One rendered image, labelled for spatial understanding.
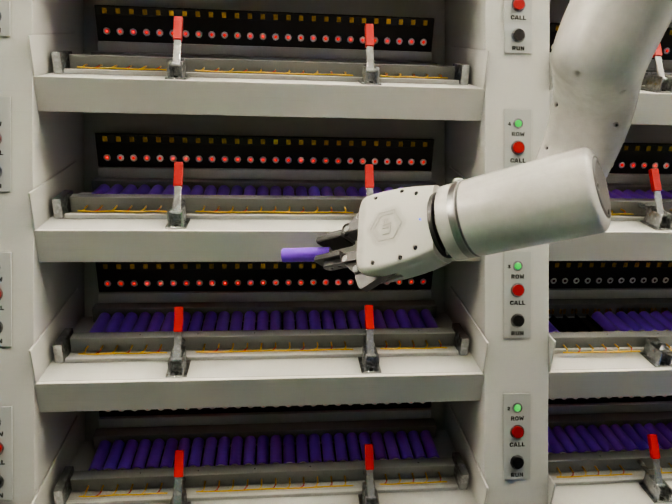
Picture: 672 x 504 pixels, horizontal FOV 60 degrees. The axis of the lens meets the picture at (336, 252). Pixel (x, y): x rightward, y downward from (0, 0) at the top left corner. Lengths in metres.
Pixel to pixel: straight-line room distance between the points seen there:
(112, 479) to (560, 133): 0.75
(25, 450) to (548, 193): 0.71
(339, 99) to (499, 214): 0.33
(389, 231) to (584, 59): 0.26
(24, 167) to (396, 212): 0.49
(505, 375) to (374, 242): 0.32
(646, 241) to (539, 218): 0.40
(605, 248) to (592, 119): 0.31
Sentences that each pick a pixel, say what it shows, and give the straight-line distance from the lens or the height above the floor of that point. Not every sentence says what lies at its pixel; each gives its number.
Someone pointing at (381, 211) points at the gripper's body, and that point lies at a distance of 0.67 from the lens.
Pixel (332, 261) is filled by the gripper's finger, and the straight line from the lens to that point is 0.71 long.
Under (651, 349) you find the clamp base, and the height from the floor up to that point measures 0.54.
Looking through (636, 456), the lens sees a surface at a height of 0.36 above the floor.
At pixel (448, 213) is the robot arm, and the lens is 0.61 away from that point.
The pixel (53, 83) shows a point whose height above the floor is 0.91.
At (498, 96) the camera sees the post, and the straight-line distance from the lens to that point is 0.88.
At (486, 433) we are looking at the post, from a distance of 0.89.
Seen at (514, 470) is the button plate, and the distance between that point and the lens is 0.91.
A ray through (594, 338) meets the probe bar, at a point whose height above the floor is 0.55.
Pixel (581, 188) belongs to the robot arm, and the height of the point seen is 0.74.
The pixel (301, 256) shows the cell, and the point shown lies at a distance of 0.74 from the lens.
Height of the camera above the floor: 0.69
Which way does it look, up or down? 1 degrees down
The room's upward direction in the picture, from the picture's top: straight up
